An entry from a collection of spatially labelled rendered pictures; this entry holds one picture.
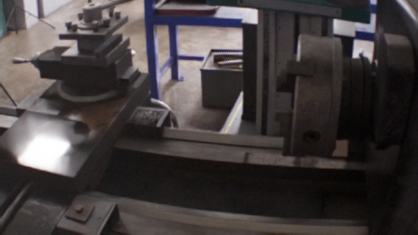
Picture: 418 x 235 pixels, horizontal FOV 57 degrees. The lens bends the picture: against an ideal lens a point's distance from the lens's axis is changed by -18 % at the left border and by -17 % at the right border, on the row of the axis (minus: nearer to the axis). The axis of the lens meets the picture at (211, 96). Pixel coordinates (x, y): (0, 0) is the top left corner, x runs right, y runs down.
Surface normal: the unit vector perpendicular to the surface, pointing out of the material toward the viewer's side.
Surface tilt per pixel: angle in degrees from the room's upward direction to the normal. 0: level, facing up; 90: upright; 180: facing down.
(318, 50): 18
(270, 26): 90
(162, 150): 0
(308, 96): 64
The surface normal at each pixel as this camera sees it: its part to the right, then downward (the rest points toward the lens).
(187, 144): -0.03, -0.88
